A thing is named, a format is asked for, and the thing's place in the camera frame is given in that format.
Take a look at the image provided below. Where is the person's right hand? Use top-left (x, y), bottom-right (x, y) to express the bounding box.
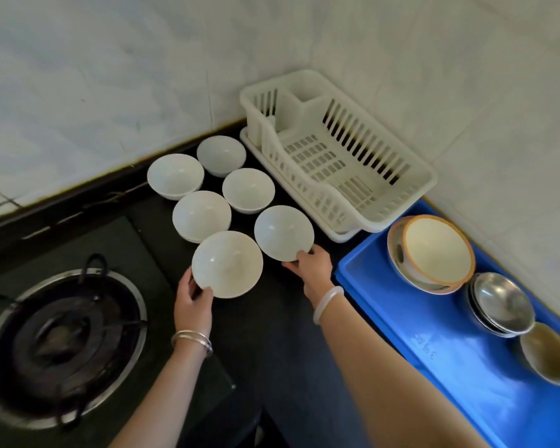
top-left (281, 244), bottom-right (335, 305)

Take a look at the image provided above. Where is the person's left hand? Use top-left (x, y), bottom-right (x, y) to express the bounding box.
top-left (174, 267), bottom-right (214, 338)

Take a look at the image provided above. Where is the white porcelain bowl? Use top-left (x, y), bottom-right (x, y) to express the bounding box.
top-left (191, 231), bottom-right (264, 299)
top-left (254, 205), bottom-right (315, 263)

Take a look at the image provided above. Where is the person's left forearm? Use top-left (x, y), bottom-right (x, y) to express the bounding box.
top-left (110, 338), bottom-right (213, 448)

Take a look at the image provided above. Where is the person's right forearm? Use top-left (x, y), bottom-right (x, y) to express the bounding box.
top-left (320, 296), bottom-right (491, 448)

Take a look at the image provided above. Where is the pale jade bangle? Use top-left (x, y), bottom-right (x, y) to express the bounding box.
top-left (313, 286), bottom-right (345, 326)

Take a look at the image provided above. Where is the cluster of white bowls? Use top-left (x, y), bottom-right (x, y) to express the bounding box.
top-left (147, 135), bottom-right (276, 244)

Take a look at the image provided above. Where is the black glass gas stove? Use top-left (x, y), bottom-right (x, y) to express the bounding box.
top-left (0, 215), bottom-right (237, 448)

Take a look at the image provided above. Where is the patterned enamel bowl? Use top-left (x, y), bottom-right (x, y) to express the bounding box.
top-left (386, 216), bottom-right (469, 295)

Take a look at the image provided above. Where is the black iron pan support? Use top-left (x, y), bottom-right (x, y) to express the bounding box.
top-left (0, 254), bottom-right (149, 428)

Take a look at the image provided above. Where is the white plastic dish rack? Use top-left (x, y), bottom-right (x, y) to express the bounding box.
top-left (239, 69), bottom-right (438, 234)

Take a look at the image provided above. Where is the orange-rimmed enamel bowl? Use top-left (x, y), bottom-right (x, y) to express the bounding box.
top-left (403, 214), bottom-right (477, 285)

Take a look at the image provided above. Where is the black burner head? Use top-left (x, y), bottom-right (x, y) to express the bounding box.
top-left (12, 296), bottom-right (123, 398)

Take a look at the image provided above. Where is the blue plastic tray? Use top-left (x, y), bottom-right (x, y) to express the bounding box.
top-left (334, 199), bottom-right (560, 448)

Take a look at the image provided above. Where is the stainless steel bowl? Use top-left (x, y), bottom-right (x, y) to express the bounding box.
top-left (472, 272), bottom-right (536, 335)
top-left (466, 281), bottom-right (519, 339)
top-left (519, 322), bottom-right (560, 387)

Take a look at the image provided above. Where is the silver bangle bracelet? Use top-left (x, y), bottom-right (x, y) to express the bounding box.
top-left (171, 329), bottom-right (214, 358)

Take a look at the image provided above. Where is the silver burner ring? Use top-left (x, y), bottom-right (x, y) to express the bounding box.
top-left (0, 269), bottom-right (149, 431)

